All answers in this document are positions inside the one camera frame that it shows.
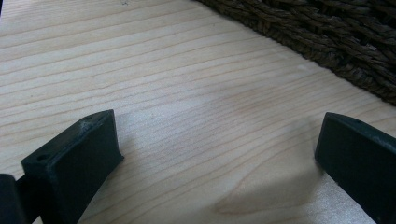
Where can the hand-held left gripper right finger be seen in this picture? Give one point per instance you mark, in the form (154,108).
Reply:
(361,161)

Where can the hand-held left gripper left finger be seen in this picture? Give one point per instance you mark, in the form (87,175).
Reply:
(73,168)

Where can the dark brown woven basket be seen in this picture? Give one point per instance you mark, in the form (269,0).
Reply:
(323,34)

